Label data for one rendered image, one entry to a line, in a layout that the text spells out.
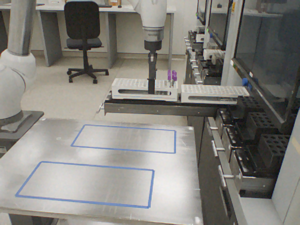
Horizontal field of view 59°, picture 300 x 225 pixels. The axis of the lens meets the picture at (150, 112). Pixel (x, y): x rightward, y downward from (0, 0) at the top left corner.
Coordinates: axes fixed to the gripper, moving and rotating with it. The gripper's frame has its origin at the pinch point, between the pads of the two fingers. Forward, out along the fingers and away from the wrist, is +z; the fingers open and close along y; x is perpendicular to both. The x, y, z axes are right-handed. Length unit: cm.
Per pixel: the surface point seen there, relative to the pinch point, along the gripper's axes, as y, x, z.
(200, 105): 5.6, 22.2, 7.0
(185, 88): -0.9, 15.4, 1.5
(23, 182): 61, -31, 6
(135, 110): 6.7, -7.0, 10.4
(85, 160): 50, -18, 6
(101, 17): -350, -104, 18
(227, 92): 1.1, 34.4, 1.8
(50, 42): -303, -179, 53
